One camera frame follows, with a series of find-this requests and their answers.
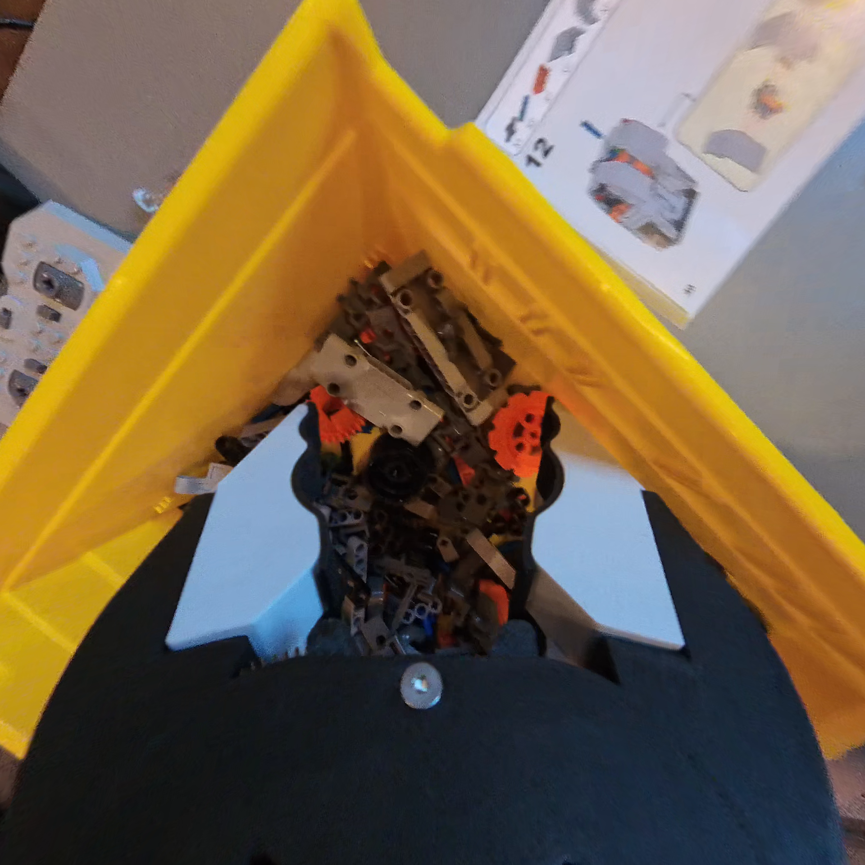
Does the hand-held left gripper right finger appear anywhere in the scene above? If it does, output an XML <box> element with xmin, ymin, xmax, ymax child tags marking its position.
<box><xmin>524</xmin><ymin>399</ymin><xmax>687</xmax><ymax>666</ymax></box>

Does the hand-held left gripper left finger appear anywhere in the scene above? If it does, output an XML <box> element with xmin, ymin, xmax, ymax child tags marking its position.
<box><xmin>164</xmin><ymin>404</ymin><xmax>332</xmax><ymax>661</ymax></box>

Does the pile of building parts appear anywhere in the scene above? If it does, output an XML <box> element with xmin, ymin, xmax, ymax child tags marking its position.
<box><xmin>216</xmin><ymin>250</ymin><xmax>562</xmax><ymax>656</ymax></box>

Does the yellow plastic bin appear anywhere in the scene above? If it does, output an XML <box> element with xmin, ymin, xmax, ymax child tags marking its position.
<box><xmin>0</xmin><ymin>0</ymin><xmax>865</xmax><ymax>761</ymax></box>

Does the orange spur gear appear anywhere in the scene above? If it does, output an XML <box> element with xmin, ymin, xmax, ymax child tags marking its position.
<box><xmin>310</xmin><ymin>387</ymin><xmax>366</xmax><ymax>445</ymax></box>

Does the small orange sprocket wheel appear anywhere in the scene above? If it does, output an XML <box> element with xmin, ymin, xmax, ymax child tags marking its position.
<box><xmin>488</xmin><ymin>391</ymin><xmax>551</xmax><ymax>477</ymax></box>

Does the light grey rectangular plate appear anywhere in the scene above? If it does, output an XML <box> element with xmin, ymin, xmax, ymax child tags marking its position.
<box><xmin>314</xmin><ymin>333</ymin><xmax>446</xmax><ymax>445</ymax></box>

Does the small metal tool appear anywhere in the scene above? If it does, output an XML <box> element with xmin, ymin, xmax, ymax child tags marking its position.
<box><xmin>132</xmin><ymin>172</ymin><xmax>178</xmax><ymax>216</ymax></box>

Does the light grey electronic hub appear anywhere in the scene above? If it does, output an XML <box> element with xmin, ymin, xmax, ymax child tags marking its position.
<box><xmin>0</xmin><ymin>200</ymin><xmax>134</xmax><ymax>428</ymax></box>

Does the open instruction booklet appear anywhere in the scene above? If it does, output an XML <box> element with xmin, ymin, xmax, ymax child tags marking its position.
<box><xmin>475</xmin><ymin>0</ymin><xmax>865</xmax><ymax>328</ymax></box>

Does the long light grey frame beam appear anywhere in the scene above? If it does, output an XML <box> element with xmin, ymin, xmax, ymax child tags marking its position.
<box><xmin>378</xmin><ymin>251</ymin><xmax>518</xmax><ymax>427</ymax></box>

